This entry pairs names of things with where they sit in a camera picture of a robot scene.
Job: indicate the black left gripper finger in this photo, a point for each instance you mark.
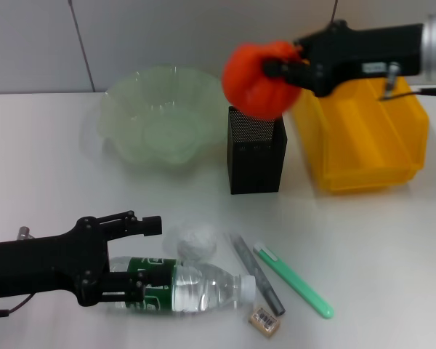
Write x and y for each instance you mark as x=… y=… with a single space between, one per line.
x=156 y=278
x=150 y=225

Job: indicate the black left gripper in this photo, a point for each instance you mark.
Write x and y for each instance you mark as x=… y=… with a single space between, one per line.
x=40 y=265

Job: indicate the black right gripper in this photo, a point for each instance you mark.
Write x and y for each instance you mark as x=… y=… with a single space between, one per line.
x=356 y=54

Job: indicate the clear water bottle green label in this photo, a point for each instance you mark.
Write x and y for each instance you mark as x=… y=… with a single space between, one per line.
x=203 y=287

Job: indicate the white paper ball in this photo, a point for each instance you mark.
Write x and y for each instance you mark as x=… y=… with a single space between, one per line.
x=198 y=245

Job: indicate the orange fruit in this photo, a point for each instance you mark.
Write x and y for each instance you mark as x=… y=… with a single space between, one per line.
x=250 y=83

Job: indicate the grey glitter pen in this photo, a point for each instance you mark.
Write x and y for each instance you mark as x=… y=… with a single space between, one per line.
x=258 y=276

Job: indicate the mint green pen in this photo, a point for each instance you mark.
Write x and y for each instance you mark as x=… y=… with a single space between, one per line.
x=294 y=283

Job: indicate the pale green glass fruit bowl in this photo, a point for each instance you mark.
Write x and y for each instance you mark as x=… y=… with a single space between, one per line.
x=149 y=120

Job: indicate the black mesh pen holder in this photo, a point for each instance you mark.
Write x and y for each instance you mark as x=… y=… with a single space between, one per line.
x=256 y=163

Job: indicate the beige eraser with barcode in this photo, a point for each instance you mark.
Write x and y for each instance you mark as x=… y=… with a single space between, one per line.
x=263 y=317

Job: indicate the yellow plastic bin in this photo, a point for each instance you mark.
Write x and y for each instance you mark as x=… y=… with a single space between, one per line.
x=367 y=145

